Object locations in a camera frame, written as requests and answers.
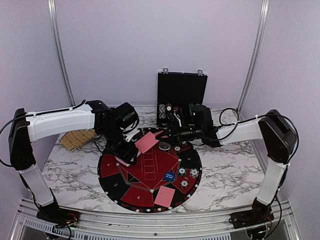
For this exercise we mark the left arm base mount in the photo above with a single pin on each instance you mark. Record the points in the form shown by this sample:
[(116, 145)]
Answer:
[(57, 215)]

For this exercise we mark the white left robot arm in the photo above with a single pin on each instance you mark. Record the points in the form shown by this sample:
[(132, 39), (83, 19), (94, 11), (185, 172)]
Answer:
[(27, 128)]

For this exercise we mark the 50 chips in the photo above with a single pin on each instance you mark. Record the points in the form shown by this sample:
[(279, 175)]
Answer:
[(181, 172)]

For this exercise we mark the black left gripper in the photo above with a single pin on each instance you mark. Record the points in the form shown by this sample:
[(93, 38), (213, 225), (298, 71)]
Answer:
[(127, 154)]

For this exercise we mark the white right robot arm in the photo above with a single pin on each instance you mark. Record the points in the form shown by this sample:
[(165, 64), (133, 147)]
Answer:
[(273, 136)]

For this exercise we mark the cream blue chips in case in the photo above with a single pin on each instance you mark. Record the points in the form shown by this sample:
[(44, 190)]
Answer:
[(162, 110)]

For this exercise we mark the woven bamboo tray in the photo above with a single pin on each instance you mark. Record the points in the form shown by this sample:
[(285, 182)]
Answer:
[(75, 139)]

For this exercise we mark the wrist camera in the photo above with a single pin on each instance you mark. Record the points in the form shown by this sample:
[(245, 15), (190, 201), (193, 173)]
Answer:
[(127, 119), (201, 120)]

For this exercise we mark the right aluminium frame post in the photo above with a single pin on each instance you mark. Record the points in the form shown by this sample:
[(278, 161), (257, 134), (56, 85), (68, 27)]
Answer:
[(259, 38)]

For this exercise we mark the aluminium frame post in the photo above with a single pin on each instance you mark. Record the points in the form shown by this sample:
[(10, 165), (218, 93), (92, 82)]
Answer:
[(59, 50), (259, 38)]

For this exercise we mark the left aluminium frame post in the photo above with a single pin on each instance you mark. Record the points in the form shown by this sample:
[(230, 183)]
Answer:
[(59, 50)]

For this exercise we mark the blue small blind button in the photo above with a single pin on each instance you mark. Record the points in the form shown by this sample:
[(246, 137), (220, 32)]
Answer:
[(169, 176)]

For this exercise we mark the clear acrylic dealer button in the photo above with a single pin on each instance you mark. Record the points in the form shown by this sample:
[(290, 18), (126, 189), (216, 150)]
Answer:
[(164, 146)]

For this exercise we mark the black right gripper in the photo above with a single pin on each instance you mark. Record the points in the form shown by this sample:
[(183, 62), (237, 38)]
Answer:
[(175, 132)]

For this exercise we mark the aluminium front rail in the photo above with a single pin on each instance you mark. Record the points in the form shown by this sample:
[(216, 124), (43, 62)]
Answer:
[(203, 225)]

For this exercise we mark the black chip carrying case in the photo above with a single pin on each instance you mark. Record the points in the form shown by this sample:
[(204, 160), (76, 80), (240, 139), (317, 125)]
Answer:
[(182, 90)]

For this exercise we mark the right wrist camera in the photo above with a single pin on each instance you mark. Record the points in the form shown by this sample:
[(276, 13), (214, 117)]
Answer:
[(201, 120)]

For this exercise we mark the red playing card deck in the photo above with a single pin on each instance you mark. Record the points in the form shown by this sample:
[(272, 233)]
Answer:
[(130, 162)]

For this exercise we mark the round red black poker mat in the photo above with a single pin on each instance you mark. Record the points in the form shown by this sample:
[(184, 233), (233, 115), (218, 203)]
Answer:
[(135, 187)]

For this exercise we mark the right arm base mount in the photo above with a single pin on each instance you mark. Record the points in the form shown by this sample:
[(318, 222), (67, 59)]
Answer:
[(258, 214)]

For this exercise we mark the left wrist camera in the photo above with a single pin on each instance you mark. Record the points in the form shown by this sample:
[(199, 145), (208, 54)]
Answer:
[(127, 119)]

